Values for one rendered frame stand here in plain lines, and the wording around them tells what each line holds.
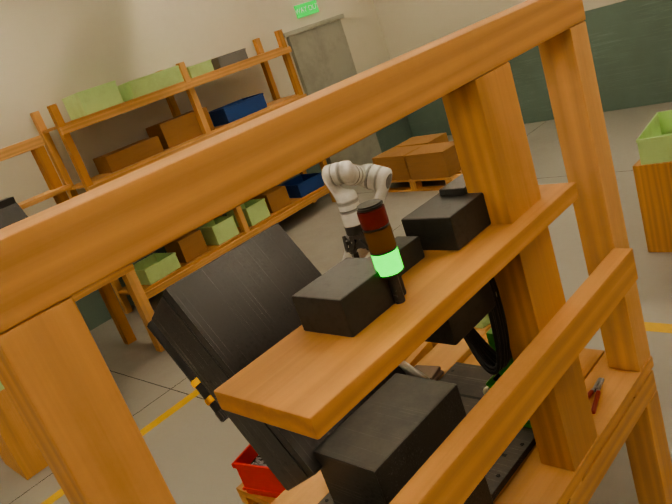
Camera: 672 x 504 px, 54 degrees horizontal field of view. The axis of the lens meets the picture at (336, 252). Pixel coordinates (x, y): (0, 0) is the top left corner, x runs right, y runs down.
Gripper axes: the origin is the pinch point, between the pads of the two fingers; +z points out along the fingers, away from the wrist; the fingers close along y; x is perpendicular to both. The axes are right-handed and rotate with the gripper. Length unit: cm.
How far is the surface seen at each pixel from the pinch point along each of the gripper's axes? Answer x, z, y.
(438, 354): 8.7, 39.9, 9.8
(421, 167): 427, 99, -318
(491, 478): -38, 40, 58
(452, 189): -28, -33, 62
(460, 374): 0.0, 40.0, 24.5
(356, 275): -66, -31, 65
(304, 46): 496, -64, -510
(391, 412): -59, 6, 54
